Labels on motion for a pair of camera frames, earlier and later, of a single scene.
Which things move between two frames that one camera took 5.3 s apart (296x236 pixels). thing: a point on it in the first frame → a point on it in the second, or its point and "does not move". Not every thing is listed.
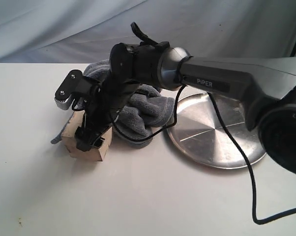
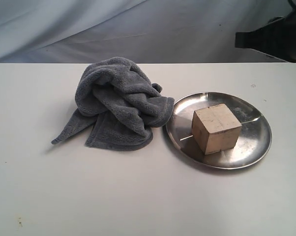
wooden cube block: x=93 y=154 → x=215 y=129
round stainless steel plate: x=199 y=136 does not move
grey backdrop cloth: x=80 y=31 does not move
